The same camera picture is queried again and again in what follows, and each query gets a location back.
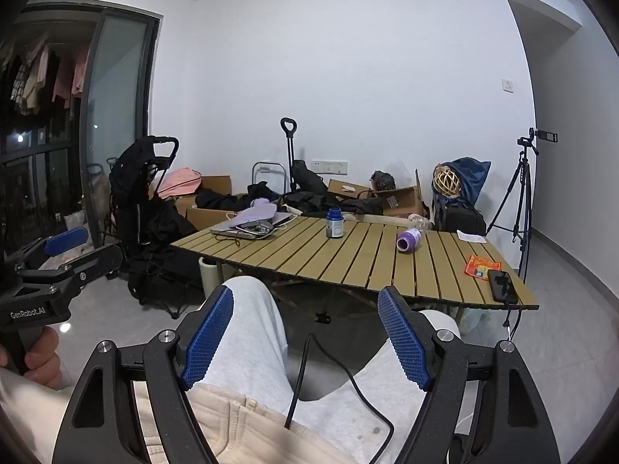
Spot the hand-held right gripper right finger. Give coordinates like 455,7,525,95
377,285,562,464

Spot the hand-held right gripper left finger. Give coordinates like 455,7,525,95
51,284,235,464

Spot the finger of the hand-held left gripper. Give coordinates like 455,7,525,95
60,244,123,295
6,226,90,272

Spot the purple bottle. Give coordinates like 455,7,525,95
397,229,427,253

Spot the person's left forearm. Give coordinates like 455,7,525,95
0,365,74,464

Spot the person's left hand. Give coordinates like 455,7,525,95
0,326,65,391

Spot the person's left leg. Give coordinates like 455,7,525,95
191,275,301,414

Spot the person's leg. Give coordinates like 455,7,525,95
289,310,477,464
191,275,301,414

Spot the black folding chair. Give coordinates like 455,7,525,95
127,250,200,321

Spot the white bin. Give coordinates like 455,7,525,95
199,256,224,294

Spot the person's right leg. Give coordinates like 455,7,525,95
289,310,477,464

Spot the black stroller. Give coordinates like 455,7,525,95
108,136,180,257

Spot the cream jacket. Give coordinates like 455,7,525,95
130,381,356,464

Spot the tan slatted folding table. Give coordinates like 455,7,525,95
170,215,540,326

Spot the orange packet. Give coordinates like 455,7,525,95
465,254,503,279

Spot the black phone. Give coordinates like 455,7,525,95
487,270,520,305

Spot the pink bag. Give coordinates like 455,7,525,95
156,167,204,200

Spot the grey laptop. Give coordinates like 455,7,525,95
211,211,294,241

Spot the cardboard box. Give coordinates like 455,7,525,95
186,206,239,231
328,178,374,200
374,169,429,219
199,175,233,198

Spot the glass sliding door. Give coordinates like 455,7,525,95
79,7,161,248

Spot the black bag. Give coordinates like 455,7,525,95
432,197,487,237

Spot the blue lid jar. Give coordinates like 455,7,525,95
326,207,345,239

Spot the purple cloth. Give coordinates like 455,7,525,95
229,198,278,226

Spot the pile of black clothes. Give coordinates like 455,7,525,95
195,181,291,213

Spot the rattan ball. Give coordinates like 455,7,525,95
432,164,468,199

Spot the row of hanging clothes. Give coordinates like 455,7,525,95
0,33,94,119

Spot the blue backpack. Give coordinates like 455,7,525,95
442,157,492,205

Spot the black tripod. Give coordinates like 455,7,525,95
486,137,534,272

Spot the black phone cable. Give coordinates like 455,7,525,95
503,302,524,345

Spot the white wall outlet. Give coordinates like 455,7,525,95
312,159,349,176

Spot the black cart handle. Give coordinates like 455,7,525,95
280,117,299,195

